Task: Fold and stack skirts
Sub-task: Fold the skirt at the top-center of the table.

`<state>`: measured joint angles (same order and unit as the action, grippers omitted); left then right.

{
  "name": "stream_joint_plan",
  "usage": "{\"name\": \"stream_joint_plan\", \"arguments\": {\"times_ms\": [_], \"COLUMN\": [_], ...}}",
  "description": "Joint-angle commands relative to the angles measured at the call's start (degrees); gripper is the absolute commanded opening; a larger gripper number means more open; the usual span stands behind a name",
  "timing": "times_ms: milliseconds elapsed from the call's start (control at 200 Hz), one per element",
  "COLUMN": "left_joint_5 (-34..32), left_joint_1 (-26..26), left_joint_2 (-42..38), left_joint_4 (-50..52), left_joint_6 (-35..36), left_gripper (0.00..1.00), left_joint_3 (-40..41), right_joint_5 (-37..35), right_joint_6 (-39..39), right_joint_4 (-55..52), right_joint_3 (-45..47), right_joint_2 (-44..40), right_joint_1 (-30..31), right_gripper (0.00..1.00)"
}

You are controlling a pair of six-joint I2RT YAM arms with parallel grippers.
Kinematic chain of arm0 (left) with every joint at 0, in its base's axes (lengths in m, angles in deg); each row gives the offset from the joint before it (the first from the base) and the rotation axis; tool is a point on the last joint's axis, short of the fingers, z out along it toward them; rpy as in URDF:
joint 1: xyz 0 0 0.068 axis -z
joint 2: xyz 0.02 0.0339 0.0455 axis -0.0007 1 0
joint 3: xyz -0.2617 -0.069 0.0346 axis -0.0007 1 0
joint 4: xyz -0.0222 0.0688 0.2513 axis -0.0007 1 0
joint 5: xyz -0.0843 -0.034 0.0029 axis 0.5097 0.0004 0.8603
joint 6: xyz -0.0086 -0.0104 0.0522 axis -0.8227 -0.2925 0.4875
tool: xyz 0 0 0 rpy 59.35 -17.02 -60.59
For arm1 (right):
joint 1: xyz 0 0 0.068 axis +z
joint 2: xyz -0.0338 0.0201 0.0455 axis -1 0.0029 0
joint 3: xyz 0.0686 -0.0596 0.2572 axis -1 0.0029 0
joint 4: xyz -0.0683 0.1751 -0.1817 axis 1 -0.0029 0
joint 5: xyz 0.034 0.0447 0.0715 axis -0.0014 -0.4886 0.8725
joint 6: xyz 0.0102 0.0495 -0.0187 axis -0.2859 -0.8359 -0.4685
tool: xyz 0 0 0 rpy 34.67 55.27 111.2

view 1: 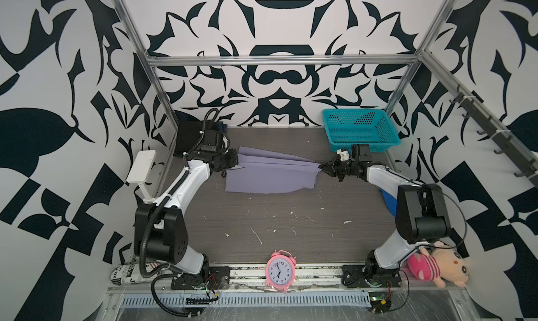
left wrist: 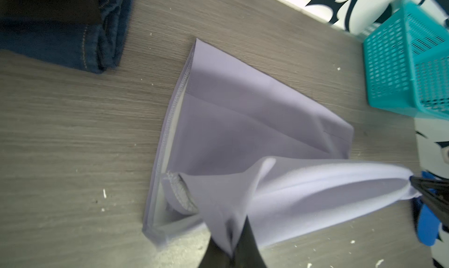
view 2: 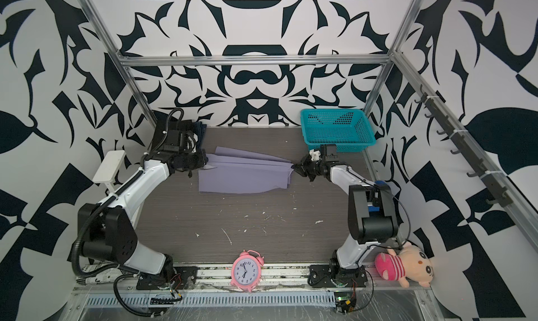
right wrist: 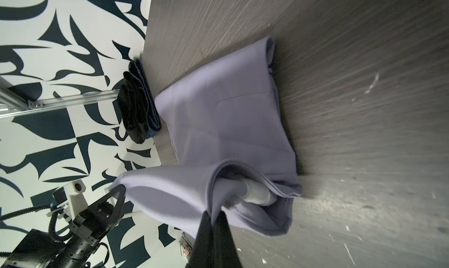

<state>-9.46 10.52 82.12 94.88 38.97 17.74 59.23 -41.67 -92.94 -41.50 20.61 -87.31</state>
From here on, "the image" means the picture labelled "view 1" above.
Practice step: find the lavender garment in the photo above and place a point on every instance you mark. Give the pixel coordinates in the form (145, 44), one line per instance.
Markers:
(267, 172)

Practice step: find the bright blue cloth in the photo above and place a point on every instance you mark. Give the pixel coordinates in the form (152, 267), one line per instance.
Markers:
(390, 202)

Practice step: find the black coat hook rail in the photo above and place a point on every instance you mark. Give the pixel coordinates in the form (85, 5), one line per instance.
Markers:
(492, 128)

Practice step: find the rolled newspaper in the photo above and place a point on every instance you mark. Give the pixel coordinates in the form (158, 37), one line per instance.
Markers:
(129, 274)

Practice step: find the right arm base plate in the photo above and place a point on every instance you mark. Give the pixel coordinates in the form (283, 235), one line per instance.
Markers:
(357, 276)

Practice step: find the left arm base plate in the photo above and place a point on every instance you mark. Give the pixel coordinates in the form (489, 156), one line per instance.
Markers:
(212, 278)

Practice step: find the pink alarm clock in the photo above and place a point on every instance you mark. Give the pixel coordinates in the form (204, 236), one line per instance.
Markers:
(281, 271)

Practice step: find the small green circuit board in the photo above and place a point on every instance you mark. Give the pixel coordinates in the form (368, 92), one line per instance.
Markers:
(380, 303)

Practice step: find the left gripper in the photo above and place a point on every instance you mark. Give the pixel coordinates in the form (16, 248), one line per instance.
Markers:
(232, 162)

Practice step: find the teal plastic basket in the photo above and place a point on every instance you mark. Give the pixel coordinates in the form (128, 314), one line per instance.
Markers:
(345, 127)

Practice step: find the white box on stand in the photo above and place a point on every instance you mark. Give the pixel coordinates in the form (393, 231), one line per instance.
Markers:
(140, 171)

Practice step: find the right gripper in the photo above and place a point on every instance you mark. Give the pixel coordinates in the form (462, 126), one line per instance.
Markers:
(331, 166)

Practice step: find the dark blue denim skirt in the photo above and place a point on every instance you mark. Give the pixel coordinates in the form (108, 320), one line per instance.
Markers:
(222, 128)

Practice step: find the black garment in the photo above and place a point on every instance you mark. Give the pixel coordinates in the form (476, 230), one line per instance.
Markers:
(187, 136)

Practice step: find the white slotted cable duct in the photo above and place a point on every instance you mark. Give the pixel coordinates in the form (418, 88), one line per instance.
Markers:
(261, 299)

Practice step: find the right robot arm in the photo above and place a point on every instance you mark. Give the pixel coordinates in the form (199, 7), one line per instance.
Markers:
(421, 215)

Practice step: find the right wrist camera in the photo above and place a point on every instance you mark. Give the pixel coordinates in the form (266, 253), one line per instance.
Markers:
(343, 154)

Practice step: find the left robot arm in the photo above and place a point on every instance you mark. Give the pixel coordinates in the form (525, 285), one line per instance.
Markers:
(161, 239)

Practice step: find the pink plush pig toy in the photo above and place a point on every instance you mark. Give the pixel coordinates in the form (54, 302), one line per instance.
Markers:
(441, 265)

